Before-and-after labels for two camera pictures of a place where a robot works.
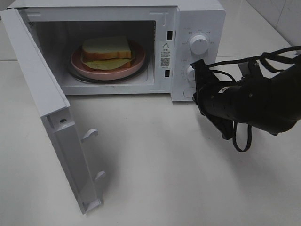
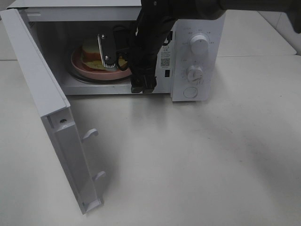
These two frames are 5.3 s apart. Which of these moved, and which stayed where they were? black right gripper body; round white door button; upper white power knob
Moved: black right gripper body
Stayed: upper white power knob; round white door button
